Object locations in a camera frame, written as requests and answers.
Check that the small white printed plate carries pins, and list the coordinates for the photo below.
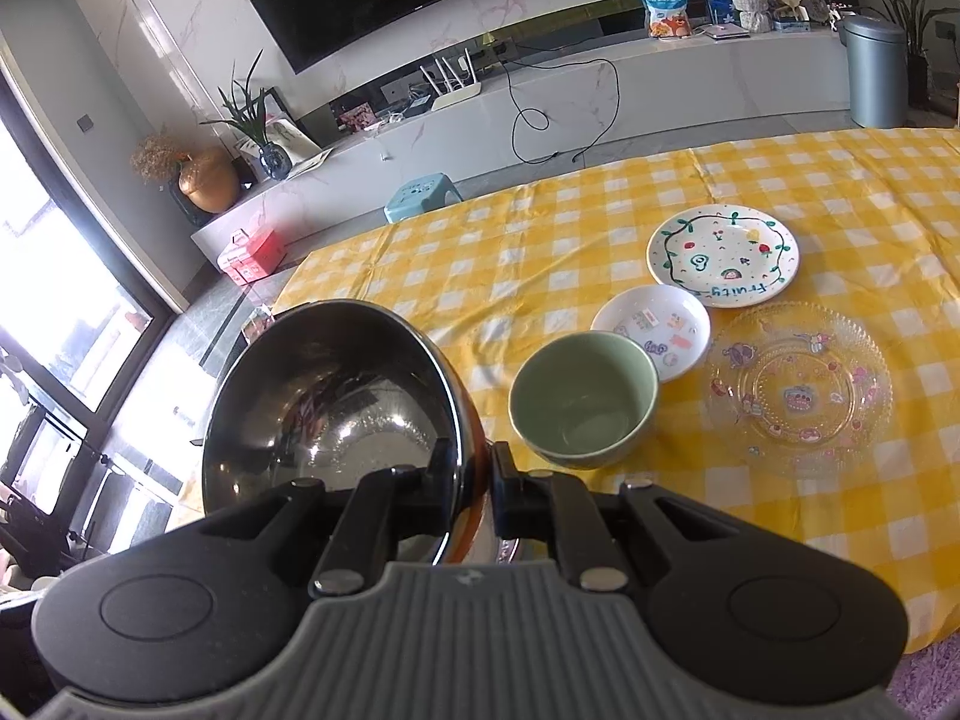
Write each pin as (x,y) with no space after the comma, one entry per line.
(660,319)

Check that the pink box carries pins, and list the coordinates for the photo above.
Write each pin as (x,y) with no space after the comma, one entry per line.
(356,116)

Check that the plant in blue vase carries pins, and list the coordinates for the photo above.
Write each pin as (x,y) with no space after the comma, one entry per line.
(259,127)

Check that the grey trash can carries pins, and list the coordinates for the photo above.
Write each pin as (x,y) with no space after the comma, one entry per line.
(871,71)

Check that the decorative display plate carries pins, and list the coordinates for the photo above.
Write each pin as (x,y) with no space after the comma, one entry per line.
(814,0)

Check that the green ceramic bowl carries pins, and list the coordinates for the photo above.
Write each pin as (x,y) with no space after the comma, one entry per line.
(577,405)

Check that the dried flowers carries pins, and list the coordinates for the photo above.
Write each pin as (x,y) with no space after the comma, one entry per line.
(157,157)

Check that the light blue stool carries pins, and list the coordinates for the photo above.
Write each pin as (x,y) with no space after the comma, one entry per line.
(424,195)

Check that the yellow checkered tablecloth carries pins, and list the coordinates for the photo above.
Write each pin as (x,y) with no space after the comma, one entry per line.
(525,240)

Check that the flat book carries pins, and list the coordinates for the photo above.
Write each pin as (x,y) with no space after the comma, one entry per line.
(726,31)

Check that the white picture frame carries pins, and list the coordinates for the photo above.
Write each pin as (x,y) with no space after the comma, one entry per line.
(304,146)

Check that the small blue box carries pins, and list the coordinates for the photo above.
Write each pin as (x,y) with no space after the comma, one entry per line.
(791,25)

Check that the white router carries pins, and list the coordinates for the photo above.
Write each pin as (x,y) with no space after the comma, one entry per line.
(457,94)

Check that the large white painted plate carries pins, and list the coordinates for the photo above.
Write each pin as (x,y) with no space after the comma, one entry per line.
(720,255)

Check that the purple rug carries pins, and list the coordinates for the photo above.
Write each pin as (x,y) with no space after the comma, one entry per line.
(926,682)

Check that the white television cabinet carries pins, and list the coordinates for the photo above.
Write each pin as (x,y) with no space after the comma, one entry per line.
(660,82)

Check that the large window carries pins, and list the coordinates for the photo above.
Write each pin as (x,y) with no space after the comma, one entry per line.
(52,277)

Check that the blue snack bag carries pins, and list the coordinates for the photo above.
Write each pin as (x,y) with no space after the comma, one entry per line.
(666,7)

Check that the steel bowl with orange outside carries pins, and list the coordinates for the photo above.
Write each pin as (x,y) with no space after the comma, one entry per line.
(330,405)

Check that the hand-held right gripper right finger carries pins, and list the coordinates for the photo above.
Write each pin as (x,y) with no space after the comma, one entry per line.
(502,480)

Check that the golden vase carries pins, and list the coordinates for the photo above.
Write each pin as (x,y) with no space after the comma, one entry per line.
(208,181)

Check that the tall potted plant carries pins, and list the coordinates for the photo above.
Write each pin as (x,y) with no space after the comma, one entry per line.
(916,22)

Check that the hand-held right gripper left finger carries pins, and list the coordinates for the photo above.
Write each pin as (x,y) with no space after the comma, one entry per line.
(442,476)

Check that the clear glass printed plate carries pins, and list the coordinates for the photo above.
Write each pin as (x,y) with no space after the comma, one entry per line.
(802,390)

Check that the white wrapped basket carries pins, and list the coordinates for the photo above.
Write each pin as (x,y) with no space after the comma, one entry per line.
(751,11)

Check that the red box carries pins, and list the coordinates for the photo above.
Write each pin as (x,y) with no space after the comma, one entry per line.
(251,255)

